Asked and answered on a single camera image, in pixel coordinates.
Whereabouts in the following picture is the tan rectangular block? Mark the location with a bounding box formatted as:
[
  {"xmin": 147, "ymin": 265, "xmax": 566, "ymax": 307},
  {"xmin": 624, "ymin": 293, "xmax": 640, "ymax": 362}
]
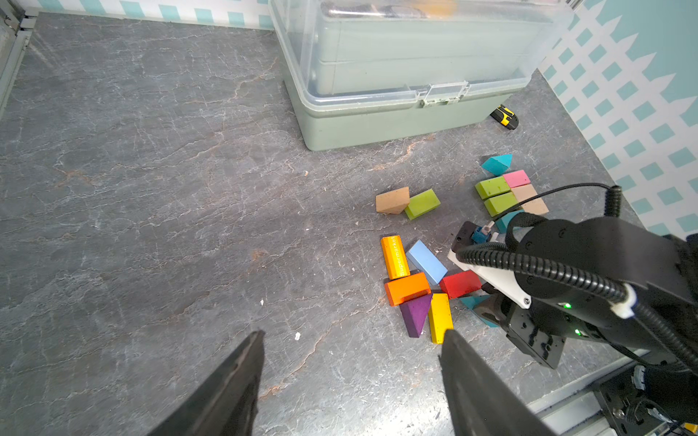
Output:
[{"xmin": 522, "ymin": 198, "xmax": 549, "ymax": 215}]

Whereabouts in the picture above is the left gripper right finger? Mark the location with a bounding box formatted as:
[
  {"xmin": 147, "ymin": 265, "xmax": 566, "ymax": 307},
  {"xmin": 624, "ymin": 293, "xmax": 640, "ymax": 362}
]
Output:
[{"xmin": 439, "ymin": 330, "xmax": 554, "ymax": 436}]

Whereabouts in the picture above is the yellow black screwdriver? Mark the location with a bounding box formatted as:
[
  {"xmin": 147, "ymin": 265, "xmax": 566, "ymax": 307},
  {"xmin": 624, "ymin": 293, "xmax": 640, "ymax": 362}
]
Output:
[{"xmin": 490, "ymin": 105, "xmax": 519, "ymax": 130}]

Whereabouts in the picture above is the purple triangle block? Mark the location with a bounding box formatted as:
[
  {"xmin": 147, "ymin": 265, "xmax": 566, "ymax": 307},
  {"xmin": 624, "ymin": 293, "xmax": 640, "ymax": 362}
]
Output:
[{"xmin": 399, "ymin": 294, "xmax": 433, "ymax": 338}]

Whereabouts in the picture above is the translucent plastic storage box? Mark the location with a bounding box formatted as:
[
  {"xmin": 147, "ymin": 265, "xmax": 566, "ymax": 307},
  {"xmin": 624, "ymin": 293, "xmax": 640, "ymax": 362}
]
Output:
[{"xmin": 269, "ymin": 1, "xmax": 574, "ymax": 151}]

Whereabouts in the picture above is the teal triangle block top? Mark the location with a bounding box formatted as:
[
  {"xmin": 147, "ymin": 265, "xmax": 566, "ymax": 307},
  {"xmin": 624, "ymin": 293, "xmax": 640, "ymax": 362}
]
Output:
[{"xmin": 482, "ymin": 154, "xmax": 513, "ymax": 177}]

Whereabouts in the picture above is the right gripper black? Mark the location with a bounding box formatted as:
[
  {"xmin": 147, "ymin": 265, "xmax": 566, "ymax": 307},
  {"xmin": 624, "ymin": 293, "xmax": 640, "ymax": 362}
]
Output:
[{"xmin": 474, "ymin": 294, "xmax": 565, "ymax": 370}]

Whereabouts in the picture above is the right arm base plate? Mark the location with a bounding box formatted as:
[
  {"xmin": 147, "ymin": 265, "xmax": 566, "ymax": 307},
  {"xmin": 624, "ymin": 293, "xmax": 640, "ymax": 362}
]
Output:
[{"xmin": 592, "ymin": 365, "xmax": 697, "ymax": 435}]

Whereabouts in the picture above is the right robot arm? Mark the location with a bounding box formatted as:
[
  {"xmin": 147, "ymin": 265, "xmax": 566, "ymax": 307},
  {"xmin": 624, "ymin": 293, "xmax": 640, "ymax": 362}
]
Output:
[{"xmin": 449, "ymin": 186, "xmax": 697, "ymax": 372}]

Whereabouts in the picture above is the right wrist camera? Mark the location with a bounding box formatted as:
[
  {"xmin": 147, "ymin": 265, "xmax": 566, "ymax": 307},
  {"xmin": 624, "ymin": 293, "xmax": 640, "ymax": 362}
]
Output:
[{"xmin": 447, "ymin": 221, "xmax": 533, "ymax": 309}]

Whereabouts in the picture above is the green block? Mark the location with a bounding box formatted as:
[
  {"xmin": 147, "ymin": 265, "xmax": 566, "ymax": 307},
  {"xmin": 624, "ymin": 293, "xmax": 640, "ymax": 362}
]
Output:
[
  {"xmin": 476, "ymin": 176, "xmax": 511, "ymax": 200},
  {"xmin": 405, "ymin": 189, "xmax": 441, "ymax": 220},
  {"xmin": 485, "ymin": 192, "xmax": 518, "ymax": 217}
]

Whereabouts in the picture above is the green block top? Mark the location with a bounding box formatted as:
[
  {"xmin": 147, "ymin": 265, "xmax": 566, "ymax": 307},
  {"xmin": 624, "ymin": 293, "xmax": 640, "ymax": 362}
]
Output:
[{"xmin": 405, "ymin": 189, "xmax": 441, "ymax": 220}]

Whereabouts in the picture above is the red block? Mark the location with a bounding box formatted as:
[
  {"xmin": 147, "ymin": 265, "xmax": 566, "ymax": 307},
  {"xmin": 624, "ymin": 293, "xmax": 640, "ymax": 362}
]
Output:
[{"xmin": 439, "ymin": 271, "xmax": 482, "ymax": 300}]

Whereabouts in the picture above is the pink block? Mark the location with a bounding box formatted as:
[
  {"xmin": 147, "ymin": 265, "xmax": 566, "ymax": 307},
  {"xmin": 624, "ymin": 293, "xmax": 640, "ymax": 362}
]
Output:
[{"xmin": 503, "ymin": 170, "xmax": 531, "ymax": 189}]

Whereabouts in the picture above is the orange yellow supermarket block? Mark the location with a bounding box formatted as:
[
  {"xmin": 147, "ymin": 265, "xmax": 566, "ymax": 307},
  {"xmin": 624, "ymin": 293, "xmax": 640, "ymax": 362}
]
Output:
[{"xmin": 381, "ymin": 235, "xmax": 410, "ymax": 281}]

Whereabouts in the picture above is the teal triangle block bottom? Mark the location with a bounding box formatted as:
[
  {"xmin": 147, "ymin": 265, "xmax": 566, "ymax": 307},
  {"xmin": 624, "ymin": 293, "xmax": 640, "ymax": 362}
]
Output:
[{"xmin": 459, "ymin": 295, "xmax": 499, "ymax": 328}]

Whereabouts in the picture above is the light blue block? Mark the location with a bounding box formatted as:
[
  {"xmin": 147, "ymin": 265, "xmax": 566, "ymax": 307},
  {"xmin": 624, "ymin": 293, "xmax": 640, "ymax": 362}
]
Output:
[{"xmin": 406, "ymin": 240, "xmax": 447, "ymax": 286}]

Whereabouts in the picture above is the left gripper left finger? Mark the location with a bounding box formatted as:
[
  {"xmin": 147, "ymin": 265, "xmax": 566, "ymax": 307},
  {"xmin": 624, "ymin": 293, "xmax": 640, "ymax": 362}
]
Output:
[{"xmin": 150, "ymin": 331, "xmax": 265, "ymax": 435}]

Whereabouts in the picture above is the teal rectangular block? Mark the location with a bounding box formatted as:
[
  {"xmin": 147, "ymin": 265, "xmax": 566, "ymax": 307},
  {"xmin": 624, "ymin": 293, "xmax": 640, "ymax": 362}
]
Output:
[{"xmin": 494, "ymin": 210, "xmax": 522, "ymax": 234}]

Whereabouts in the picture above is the teal triangle block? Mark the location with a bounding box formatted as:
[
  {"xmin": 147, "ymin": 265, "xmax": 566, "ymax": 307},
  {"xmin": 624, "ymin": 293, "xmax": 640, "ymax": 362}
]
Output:
[
  {"xmin": 482, "ymin": 154, "xmax": 513, "ymax": 177},
  {"xmin": 459, "ymin": 295, "xmax": 499, "ymax": 328}
]

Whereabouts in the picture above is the small tan cube block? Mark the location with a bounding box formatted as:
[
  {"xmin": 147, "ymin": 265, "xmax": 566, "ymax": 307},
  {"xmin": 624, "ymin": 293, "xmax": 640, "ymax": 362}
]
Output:
[{"xmin": 376, "ymin": 187, "xmax": 410, "ymax": 214}]

